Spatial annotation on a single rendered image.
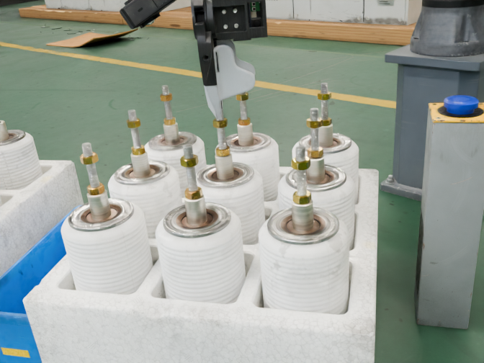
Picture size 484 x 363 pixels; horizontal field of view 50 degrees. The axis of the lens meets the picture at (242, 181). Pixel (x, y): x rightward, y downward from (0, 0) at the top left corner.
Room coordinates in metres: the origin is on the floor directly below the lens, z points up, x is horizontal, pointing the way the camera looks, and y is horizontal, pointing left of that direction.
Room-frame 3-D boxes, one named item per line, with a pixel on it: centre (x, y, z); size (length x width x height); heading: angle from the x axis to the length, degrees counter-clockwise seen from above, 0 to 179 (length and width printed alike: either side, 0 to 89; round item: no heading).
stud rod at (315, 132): (0.59, -0.09, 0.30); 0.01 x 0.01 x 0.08
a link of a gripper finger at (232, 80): (0.60, 0.00, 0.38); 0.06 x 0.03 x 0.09; 86
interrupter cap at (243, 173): (0.62, 0.02, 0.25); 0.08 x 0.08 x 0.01
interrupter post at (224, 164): (0.62, 0.02, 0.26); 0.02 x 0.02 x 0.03
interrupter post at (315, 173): (0.59, -0.09, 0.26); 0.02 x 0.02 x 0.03
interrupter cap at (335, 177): (0.59, -0.09, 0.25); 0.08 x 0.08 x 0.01
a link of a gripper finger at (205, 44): (0.60, 0.03, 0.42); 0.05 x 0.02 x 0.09; 176
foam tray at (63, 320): (0.62, 0.02, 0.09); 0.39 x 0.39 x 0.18; 74
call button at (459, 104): (0.62, -0.28, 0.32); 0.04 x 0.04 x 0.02
